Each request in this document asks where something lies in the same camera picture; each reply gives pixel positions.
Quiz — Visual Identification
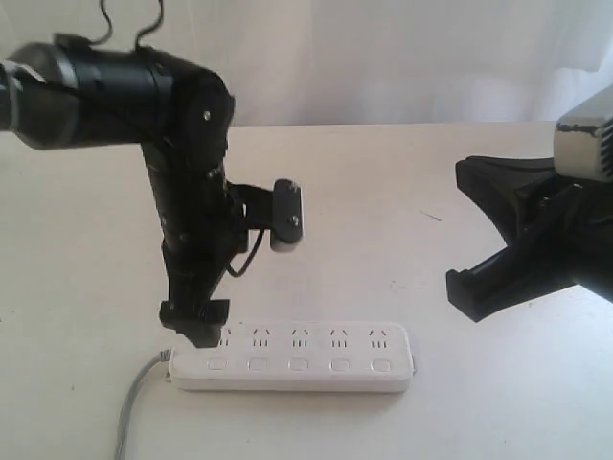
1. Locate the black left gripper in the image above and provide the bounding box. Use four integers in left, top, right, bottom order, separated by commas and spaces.
143, 143, 246, 348

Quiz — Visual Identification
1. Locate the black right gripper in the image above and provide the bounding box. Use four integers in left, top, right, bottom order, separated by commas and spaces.
445, 156, 612, 322

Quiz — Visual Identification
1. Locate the white five-outlet power strip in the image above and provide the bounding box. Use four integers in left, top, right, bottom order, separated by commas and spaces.
168, 320, 415, 393

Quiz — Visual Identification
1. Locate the white backdrop curtain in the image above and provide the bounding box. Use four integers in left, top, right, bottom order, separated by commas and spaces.
1, 1, 612, 126

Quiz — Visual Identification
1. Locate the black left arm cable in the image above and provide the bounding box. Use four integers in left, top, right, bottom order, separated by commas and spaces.
90, 0, 264, 278

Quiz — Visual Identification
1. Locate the grey power cord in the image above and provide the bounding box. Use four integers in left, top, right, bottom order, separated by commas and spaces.
112, 349, 173, 460

